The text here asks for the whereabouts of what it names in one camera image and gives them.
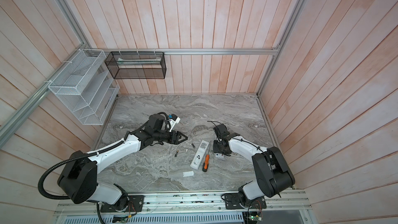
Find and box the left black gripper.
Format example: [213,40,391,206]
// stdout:
[153,129,188,145]

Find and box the white remote control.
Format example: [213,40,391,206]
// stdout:
[215,153,224,159]
[190,140,209,170]

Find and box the orange handled screwdriver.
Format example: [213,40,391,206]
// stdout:
[202,143,211,172]

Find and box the white battery cover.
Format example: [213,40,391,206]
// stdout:
[183,171,194,177]

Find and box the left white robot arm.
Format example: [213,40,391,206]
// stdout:
[58,112,188,211]

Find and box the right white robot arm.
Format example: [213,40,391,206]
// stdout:
[213,133,295,203]

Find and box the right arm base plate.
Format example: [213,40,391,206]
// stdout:
[221,192,267,210]

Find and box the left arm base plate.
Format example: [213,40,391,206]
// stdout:
[100,195,145,213]

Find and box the black corrugated cable conduit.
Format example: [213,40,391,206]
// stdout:
[37,139,125,200]

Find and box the aluminium mounting rail front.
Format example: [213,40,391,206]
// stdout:
[54,189,312,216]

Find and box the black wire mesh basket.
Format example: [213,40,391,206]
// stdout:
[105,51,167,79]

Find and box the aluminium frame bar back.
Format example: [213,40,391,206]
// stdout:
[101,48,279,56]

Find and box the aluminium frame bar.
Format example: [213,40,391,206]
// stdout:
[101,48,279,56]
[1,44,88,148]

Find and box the white wire mesh shelf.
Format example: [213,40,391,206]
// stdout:
[49,49,120,125]

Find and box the aluminium frame bar left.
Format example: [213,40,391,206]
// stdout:
[1,44,88,148]

